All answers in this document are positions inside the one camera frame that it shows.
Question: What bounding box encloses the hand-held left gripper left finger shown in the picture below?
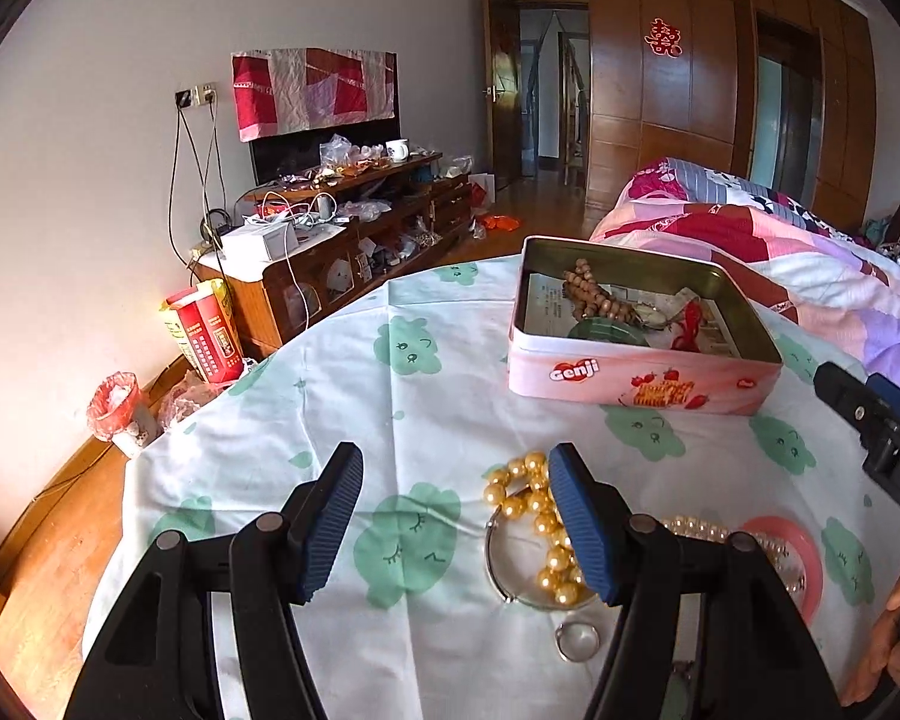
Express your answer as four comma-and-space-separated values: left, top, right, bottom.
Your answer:
64, 441, 365, 720

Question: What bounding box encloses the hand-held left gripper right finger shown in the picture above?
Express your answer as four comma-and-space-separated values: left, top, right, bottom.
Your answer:
547, 441, 845, 720

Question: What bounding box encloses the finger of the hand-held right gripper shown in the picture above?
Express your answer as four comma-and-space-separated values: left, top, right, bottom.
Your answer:
814, 361, 900, 440

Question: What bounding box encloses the gold pearl bracelet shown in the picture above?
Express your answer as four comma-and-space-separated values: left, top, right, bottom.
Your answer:
482, 451, 597, 607

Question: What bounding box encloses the silver bangle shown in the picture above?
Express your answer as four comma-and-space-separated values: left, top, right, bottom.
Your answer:
484, 495, 605, 612

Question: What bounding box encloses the silver ring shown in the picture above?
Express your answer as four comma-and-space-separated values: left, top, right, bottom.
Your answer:
555, 621, 602, 663

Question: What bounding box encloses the pink bangle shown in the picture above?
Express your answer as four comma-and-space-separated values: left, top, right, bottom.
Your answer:
739, 515, 826, 616

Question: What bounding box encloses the white pearl bracelet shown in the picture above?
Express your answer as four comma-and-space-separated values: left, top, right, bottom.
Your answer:
660, 514, 807, 601

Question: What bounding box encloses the pink tin box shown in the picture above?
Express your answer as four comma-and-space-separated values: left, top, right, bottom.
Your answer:
506, 235, 785, 417

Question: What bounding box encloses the person's right hand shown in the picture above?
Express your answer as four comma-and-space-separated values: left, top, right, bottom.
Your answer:
844, 561, 900, 707

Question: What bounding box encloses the patchwork quilt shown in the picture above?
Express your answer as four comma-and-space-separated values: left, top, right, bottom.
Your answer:
589, 157, 900, 406

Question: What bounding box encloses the clear plastic bag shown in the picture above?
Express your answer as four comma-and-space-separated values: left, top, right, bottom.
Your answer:
157, 371, 230, 432

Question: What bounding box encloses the green jade bangle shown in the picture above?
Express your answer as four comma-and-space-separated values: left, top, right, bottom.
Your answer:
568, 317, 650, 350

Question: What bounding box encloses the red and yellow packet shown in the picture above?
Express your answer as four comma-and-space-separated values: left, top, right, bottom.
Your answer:
166, 279, 245, 385

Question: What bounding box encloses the bin with red bag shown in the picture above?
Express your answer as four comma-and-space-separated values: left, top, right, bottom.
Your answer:
86, 373, 158, 458

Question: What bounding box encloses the wooden television cabinet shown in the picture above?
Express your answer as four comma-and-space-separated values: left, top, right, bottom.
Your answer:
195, 152, 475, 361

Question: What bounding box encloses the white box device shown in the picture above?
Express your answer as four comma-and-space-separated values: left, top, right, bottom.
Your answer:
221, 221, 301, 263

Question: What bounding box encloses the wooden wardrobe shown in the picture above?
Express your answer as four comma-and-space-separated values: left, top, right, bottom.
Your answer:
585, 0, 878, 233

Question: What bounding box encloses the black television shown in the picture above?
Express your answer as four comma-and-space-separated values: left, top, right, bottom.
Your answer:
249, 52, 402, 185

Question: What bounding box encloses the red paper decoration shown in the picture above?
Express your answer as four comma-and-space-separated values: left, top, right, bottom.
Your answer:
643, 17, 685, 57

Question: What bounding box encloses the wooden door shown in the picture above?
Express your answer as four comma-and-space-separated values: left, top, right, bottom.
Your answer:
482, 0, 522, 200

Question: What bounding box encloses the red white patchwork cloth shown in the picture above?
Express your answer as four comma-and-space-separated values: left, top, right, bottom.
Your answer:
231, 47, 397, 142

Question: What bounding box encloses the red string charm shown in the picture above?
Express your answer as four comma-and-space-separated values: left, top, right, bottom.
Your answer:
671, 300, 710, 353

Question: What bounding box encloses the wooden bead bracelet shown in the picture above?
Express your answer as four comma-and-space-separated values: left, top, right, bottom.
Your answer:
561, 259, 646, 323

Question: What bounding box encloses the black power cable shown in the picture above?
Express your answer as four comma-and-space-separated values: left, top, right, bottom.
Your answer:
195, 101, 230, 241
166, 106, 196, 263

